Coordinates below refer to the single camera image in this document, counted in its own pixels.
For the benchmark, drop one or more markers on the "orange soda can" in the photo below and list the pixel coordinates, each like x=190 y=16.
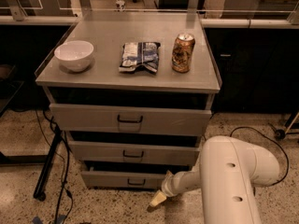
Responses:
x=182 y=52

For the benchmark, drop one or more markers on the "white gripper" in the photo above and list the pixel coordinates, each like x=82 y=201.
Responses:
x=168 y=186

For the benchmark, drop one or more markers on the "grey drawer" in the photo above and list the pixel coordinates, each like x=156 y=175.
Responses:
x=118 y=152
x=124 y=175
x=126 y=119

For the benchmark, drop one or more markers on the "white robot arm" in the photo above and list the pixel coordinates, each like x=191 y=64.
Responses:
x=229 y=169

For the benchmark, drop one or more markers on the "white ceramic bowl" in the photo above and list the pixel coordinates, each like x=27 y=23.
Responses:
x=75 y=55

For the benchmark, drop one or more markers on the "blue white snack bag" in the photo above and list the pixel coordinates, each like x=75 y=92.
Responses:
x=140 y=56

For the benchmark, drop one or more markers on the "white horizontal rail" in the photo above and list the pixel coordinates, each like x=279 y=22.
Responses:
x=208 y=23

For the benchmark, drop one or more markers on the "wheeled cart base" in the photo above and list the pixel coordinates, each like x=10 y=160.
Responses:
x=291 y=127

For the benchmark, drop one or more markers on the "black stand leg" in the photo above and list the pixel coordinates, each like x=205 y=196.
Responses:
x=39 y=193

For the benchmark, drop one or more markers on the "clear bottle in background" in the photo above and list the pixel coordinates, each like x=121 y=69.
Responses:
x=120 y=4

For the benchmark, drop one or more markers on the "grey drawer cabinet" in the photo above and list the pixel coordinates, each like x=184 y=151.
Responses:
x=103 y=84

